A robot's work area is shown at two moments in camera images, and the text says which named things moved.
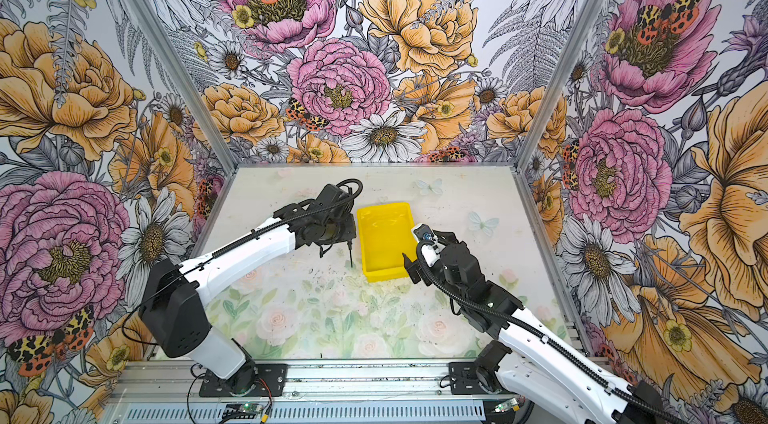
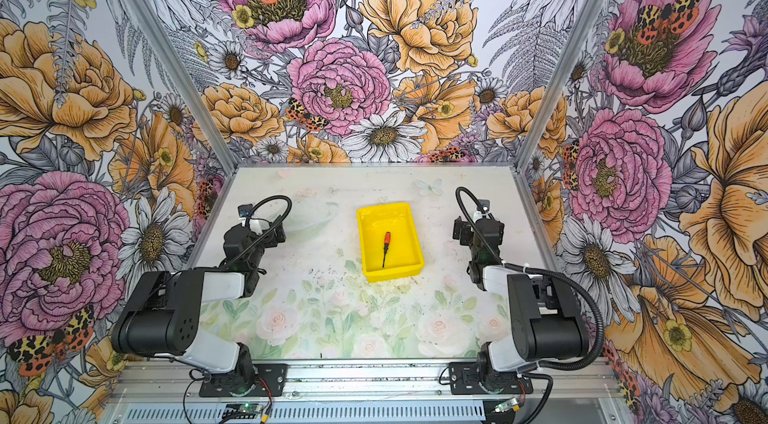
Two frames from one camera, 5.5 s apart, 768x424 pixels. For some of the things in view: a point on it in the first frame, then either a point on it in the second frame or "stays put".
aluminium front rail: [357, 381] stays put
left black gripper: [349, 233] -> [272, 240]
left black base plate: [271, 381] stays put
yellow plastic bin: [387, 234] stays put
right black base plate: [464, 379] stays put
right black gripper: [414, 268] -> [464, 227]
